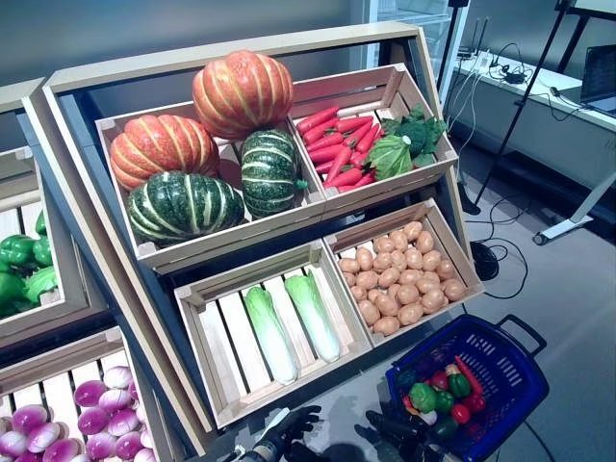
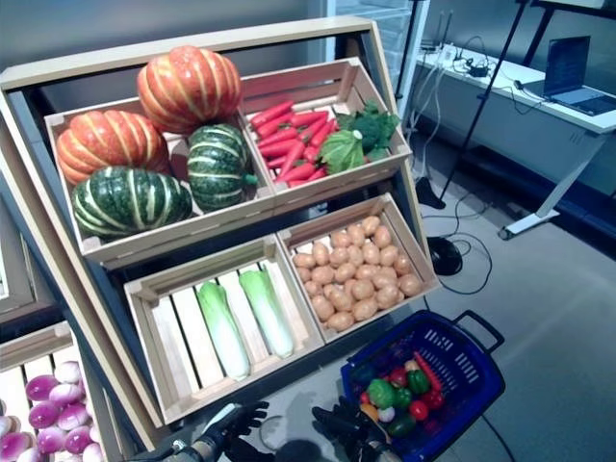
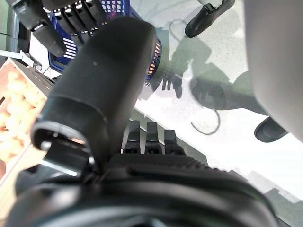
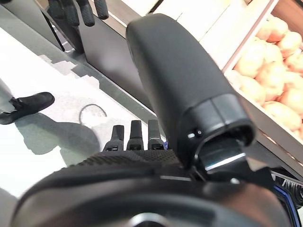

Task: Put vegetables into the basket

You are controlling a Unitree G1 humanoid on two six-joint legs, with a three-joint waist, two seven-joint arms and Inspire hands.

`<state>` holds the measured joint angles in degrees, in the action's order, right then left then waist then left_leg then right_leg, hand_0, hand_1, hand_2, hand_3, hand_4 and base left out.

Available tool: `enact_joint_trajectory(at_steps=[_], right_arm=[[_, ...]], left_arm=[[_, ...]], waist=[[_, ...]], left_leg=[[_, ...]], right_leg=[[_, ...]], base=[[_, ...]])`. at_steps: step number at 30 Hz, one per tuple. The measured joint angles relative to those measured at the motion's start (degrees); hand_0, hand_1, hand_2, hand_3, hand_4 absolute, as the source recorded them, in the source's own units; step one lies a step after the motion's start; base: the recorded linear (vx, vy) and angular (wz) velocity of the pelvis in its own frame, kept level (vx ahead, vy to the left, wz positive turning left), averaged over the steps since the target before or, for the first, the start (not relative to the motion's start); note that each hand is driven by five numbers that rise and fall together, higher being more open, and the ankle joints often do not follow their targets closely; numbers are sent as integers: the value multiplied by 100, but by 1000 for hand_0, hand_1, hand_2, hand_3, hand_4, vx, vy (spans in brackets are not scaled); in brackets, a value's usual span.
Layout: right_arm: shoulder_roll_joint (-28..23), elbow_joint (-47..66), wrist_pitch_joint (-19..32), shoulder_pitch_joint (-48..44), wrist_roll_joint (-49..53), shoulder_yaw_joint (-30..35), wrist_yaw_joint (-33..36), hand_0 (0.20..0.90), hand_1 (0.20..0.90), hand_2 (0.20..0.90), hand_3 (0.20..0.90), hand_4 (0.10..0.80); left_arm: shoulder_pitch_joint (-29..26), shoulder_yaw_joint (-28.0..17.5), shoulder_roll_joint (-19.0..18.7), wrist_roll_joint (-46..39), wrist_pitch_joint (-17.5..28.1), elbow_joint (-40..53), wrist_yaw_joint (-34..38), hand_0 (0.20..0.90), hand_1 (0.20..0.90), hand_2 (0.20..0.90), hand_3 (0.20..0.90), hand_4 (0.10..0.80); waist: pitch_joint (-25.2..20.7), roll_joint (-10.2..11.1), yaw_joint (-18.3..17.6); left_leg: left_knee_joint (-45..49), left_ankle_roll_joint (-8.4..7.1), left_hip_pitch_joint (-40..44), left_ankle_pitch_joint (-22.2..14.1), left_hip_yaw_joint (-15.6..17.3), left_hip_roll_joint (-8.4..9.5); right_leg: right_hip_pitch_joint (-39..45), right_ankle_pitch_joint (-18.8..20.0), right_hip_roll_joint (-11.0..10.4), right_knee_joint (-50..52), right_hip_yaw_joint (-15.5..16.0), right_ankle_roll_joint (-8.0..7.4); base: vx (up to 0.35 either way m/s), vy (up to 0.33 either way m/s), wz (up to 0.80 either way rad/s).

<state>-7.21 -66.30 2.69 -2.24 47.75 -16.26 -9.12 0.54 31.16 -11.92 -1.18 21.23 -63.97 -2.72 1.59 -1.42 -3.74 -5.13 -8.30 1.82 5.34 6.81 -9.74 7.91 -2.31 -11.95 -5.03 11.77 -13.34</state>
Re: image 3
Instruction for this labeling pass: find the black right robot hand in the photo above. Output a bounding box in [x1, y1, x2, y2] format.
[7, 0, 108, 57]

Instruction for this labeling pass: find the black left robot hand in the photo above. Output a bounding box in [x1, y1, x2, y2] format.
[4, 16, 279, 227]

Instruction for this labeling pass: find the blue plastic shopping basket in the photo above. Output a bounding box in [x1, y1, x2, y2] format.
[47, 0, 164, 82]

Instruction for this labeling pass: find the wooden display stand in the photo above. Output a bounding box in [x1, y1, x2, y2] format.
[0, 48, 60, 97]

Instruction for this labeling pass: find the wooden potato crate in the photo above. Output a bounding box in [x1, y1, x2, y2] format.
[0, 58, 55, 187]

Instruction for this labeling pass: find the black right robot foot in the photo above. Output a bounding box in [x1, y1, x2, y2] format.
[184, 0, 236, 38]

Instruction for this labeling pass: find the silver left robot leg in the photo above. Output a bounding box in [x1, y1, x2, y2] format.
[243, 0, 303, 120]

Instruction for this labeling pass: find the black floor cable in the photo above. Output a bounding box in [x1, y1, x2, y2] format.
[190, 108, 221, 135]

